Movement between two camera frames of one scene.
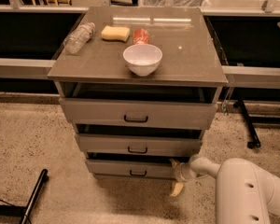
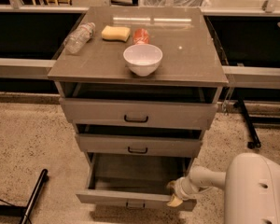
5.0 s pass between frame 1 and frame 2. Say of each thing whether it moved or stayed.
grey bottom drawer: moved
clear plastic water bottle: stayed
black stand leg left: stayed
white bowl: stayed
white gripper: moved
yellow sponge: stayed
